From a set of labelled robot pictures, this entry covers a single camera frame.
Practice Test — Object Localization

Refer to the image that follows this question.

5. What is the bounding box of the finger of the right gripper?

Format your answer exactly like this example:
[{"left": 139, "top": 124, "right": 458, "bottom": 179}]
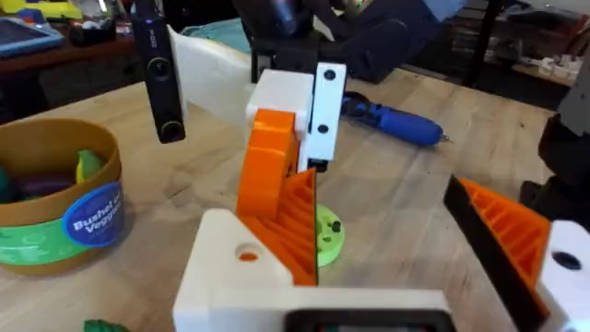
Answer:
[
  {"left": 236, "top": 68, "right": 315, "bottom": 218},
  {"left": 300, "top": 62, "right": 348, "bottom": 173}
]

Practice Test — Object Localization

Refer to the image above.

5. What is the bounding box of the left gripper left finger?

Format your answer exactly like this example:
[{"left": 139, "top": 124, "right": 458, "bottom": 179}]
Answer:
[{"left": 172, "top": 207, "right": 297, "bottom": 332}]

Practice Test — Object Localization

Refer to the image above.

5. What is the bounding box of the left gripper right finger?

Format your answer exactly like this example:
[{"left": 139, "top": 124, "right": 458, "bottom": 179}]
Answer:
[{"left": 442, "top": 174, "right": 590, "bottom": 332}]

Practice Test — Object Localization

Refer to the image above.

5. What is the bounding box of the blue electric screwdriver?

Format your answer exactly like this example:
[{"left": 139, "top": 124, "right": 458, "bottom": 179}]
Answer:
[{"left": 340, "top": 90, "right": 451, "bottom": 148}]

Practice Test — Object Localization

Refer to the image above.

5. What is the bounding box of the green toy vegetable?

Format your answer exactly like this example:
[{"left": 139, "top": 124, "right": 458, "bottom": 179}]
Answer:
[{"left": 82, "top": 318, "right": 131, "bottom": 332}]

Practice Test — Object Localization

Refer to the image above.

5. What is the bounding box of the person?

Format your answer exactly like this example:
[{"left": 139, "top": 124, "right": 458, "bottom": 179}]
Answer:
[{"left": 322, "top": 0, "right": 467, "bottom": 85}]

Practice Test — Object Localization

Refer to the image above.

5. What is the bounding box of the green disc with holes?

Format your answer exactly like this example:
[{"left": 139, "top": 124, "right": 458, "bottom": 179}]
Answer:
[{"left": 315, "top": 204, "right": 347, "bottom": 268}]

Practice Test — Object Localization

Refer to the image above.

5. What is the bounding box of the black table leg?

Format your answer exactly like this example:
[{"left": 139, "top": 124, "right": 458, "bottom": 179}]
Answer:
[{"left": 463, "top": 0, "right": 504, "bottom": 89}]

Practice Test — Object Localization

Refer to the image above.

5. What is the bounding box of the brown tub of toy vegetables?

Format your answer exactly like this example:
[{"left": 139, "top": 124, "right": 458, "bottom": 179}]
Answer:
[{"left": 0, "top": 118, "right": 124, "bottom": 278}]

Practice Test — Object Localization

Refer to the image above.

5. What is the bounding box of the yellow box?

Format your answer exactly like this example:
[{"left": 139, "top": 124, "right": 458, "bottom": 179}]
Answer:
[{"left": 0, "top": 0, "right": 84, "bottom": 20}]

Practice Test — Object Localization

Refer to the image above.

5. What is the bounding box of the blue flat tray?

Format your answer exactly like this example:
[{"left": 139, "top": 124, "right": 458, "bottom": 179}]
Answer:
[{"left": 0, "top": 17, "right": 66, "bottom": 59}]

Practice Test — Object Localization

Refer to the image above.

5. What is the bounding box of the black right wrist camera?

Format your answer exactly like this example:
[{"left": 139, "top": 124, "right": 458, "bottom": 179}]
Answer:
[{"left": 130, "top": 0, "right": 187, "bottom": 145}]

